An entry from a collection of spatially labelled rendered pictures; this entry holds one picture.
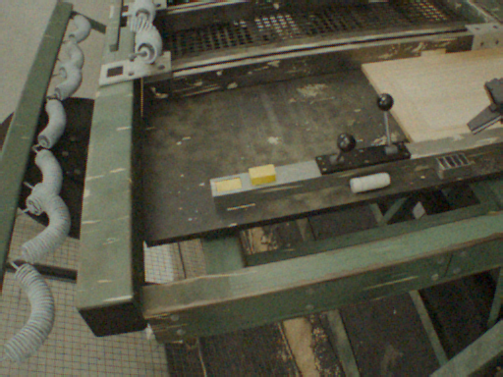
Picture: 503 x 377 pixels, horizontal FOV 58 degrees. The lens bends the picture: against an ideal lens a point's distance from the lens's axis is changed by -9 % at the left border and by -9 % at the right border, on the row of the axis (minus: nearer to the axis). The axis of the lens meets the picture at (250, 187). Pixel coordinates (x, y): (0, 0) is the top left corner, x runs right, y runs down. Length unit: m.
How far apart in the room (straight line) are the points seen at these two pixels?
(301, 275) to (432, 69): 0.79
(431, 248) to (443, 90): 0.56
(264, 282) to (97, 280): 0.28
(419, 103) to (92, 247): 0.84
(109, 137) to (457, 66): 0.95
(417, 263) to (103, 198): 0.59
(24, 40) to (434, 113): 5.89
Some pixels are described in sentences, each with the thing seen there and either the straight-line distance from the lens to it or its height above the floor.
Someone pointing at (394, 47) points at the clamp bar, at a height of 1.24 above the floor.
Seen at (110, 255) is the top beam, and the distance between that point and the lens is 0.85.
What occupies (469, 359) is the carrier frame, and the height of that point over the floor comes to 0.79.
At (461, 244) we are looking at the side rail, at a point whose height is 1.37.
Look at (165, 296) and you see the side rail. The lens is 0.83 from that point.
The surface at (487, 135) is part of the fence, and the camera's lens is 1.16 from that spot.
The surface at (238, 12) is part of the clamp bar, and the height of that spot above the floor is 1.56.
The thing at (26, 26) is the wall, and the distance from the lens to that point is 6.58.
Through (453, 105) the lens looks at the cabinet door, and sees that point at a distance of 1.28.
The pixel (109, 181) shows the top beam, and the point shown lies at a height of 1.92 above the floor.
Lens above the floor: 2.05
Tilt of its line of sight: 24 degrees down
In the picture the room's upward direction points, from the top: 77 degrees counter-clockwise
